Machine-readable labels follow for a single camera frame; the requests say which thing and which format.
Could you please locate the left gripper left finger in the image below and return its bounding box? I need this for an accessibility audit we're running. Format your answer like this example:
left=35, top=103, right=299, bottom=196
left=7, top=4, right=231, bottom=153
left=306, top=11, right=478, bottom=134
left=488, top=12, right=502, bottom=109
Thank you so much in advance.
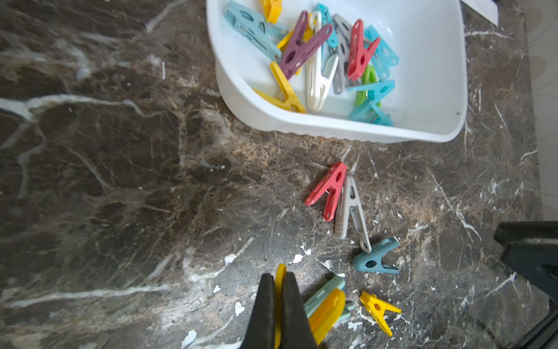
left=240, top=273, right=276, bottom=349

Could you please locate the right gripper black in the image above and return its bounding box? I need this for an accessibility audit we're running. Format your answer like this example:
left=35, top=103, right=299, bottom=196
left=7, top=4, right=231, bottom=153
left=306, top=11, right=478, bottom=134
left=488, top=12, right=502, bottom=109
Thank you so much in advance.
left=494, top=221, right=557, bottom=349

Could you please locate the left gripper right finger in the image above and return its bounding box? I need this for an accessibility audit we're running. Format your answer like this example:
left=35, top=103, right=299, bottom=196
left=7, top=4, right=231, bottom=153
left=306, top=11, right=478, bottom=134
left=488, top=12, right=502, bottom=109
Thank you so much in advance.
left=281, top=272, right=318, bottom=349

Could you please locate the grey clothespin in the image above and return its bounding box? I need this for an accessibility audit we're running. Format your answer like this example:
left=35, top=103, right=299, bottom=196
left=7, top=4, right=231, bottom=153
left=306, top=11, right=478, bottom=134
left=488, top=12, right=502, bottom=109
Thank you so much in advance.
left=332, top=14, right=360, bottom=88
left=334, top=174, right=372, bottom=253
left=333, top=42, right=350, bottom=95

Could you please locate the teal clothespin cluster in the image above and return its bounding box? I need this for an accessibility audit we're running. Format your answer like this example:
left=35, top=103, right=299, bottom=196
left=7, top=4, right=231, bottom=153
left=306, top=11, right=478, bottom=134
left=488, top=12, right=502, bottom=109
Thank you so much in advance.
left=347, top=80, right=395, bottom=127

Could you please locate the lime green clothespin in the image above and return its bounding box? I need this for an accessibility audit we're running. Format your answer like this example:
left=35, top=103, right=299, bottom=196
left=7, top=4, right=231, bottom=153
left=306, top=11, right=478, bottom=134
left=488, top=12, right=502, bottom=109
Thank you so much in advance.
left=355, top=65, right=383, bottom=106

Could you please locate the white clothespin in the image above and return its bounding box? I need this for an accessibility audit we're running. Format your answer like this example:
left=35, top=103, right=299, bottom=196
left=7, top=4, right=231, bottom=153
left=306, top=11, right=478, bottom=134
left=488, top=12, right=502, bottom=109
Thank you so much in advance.
left=306, top=11, right=339, bottom=111

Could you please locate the maroon clothespin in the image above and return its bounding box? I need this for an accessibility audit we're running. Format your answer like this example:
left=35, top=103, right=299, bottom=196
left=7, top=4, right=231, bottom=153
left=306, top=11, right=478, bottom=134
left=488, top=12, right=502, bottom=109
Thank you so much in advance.
left=279, top=11, right=334, bottom=80

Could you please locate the light teal clothespin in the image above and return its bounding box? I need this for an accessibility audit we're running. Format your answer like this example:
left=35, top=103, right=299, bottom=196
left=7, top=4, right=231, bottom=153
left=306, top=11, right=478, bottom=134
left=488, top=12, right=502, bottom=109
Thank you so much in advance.
left=225, top=1, right=289, bottom=63

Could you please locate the red clothespin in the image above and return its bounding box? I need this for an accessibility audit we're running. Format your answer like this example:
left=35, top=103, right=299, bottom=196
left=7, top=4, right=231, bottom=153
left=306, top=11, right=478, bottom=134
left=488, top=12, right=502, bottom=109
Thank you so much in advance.
left=305, top=161, right=347, bottom=222
left=347, top=19, right=382, bottom=81

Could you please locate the white plastic storage box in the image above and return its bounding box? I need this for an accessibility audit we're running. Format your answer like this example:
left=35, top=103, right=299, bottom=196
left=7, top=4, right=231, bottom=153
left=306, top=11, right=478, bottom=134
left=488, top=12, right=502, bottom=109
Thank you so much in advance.
left=206, top=1, right=468, bottom=143

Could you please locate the mint green clothespin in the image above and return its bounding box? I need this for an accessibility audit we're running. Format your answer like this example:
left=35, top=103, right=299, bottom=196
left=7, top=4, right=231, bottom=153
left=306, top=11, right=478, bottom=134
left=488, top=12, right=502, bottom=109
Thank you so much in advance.
left=304, top=276, right=355, bottom=324

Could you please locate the orange yellow clothespin cluster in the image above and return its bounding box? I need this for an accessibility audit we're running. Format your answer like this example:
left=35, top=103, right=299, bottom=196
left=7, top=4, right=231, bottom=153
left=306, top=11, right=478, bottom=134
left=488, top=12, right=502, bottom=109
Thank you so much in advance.
left=359, top=291, right=402, bottom=337

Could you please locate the dark teal clothespin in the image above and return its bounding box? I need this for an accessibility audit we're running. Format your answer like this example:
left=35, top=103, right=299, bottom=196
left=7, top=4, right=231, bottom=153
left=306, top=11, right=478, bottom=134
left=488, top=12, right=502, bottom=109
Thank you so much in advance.
left=353, top=238, right=400, bottom=274

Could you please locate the white paper label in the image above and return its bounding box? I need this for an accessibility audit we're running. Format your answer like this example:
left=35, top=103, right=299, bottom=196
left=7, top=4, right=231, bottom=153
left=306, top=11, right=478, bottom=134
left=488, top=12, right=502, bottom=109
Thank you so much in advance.
left=462, top=0, right=499, bottom=26

